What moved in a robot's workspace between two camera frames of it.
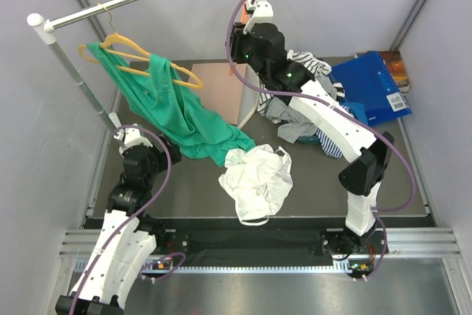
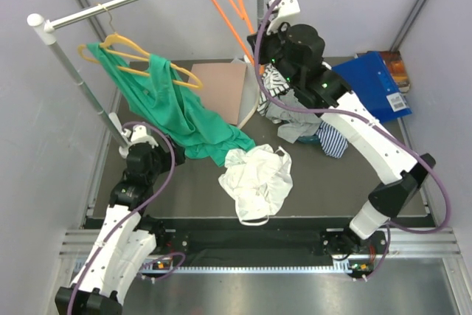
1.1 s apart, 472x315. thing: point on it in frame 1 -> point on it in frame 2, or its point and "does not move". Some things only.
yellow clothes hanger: [116, 41] does not move
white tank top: [259, 179] does not move
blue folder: [366, 80] does not move
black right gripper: [237, 38] -> [264, 39]
